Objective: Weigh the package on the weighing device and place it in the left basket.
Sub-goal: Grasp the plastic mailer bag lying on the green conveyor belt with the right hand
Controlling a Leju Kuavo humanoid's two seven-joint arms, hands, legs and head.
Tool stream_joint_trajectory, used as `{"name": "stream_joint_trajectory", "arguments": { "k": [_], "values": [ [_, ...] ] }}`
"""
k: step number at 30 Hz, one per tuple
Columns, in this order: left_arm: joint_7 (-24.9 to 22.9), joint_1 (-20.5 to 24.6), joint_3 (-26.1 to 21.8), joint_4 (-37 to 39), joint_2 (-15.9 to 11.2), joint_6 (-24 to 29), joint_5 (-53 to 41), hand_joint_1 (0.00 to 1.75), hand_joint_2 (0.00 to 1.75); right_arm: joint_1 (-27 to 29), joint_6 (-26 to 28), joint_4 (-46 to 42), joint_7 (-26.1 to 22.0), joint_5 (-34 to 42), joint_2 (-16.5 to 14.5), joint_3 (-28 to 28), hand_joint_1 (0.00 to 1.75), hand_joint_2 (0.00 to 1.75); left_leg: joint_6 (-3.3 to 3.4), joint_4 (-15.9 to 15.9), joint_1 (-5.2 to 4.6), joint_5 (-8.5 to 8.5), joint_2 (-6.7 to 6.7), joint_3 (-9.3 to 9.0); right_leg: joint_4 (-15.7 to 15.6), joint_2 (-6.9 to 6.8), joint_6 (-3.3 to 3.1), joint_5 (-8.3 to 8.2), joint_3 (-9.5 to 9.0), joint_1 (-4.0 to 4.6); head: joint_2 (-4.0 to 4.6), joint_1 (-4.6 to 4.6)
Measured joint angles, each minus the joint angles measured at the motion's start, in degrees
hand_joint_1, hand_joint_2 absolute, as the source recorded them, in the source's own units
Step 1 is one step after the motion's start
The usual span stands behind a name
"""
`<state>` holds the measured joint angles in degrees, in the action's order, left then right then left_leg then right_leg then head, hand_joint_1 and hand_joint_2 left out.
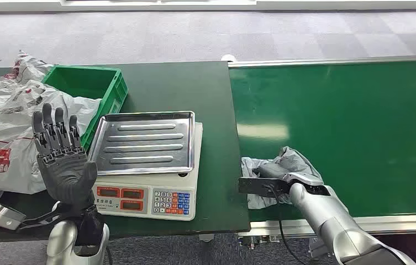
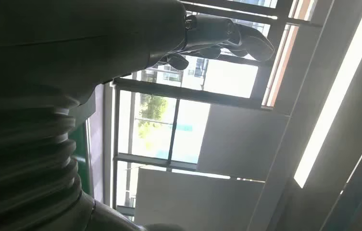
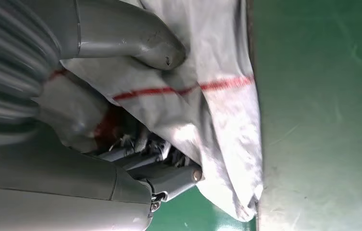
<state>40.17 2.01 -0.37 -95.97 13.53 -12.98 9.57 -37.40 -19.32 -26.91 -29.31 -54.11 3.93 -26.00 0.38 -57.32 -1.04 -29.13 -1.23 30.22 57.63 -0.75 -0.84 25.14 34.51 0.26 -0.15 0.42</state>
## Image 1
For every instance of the white electronic weighing scale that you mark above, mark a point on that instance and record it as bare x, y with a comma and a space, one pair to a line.
149, 183

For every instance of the green plastic basket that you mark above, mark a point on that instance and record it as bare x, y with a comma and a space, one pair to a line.
83, 81

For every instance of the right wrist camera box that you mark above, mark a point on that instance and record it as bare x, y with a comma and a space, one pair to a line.
257, 185

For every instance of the green conveyor belt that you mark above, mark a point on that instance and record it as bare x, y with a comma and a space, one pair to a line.
339, 109

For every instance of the grey plastic mailer package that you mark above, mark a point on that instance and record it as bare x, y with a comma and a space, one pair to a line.
295, 158

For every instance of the dark green table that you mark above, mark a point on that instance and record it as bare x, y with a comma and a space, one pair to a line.
174, 87

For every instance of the small crumpled white bag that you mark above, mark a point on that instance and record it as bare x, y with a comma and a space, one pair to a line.
28, 67

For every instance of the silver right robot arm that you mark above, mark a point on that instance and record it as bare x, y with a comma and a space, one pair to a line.
339, 226

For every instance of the white round cap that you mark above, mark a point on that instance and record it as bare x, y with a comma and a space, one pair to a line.
228, 57

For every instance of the large white red-printed bag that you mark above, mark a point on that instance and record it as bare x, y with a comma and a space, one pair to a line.
10, 128

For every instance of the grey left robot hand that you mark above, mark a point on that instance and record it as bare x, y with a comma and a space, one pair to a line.
67, 175

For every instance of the steel scale tray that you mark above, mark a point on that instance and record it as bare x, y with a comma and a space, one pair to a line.
145, 143

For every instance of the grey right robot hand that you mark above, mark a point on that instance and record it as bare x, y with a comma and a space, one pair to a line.
273, 171

